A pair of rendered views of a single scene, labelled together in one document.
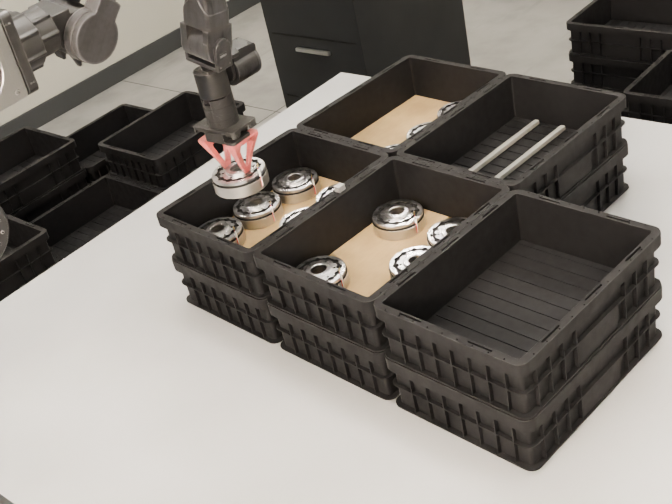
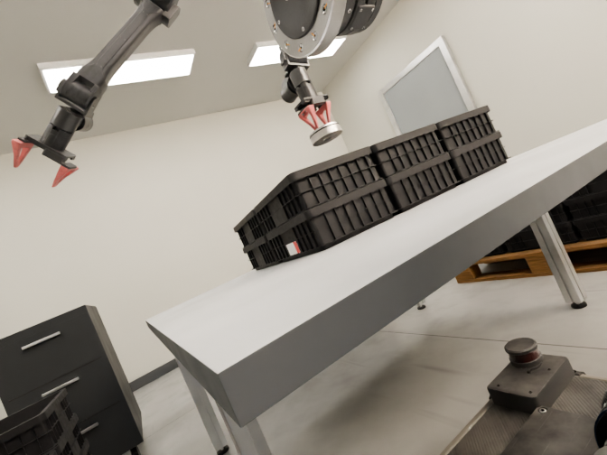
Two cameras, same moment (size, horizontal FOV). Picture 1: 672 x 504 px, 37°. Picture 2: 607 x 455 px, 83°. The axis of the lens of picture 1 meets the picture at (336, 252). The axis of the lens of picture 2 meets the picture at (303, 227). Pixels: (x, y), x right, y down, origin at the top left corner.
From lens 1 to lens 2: 2.29 m
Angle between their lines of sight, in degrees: 79
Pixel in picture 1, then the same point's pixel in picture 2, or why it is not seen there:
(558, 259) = not seen: hidden behind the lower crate
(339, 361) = (432, 184)
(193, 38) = not seen: hidden behind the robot
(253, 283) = (373, 173)
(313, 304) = (413, 150)
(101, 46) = not seen: outside the picture
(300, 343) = (410, 194)
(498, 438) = (497, 153)
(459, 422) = (484, 162)
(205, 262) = (335, 188)
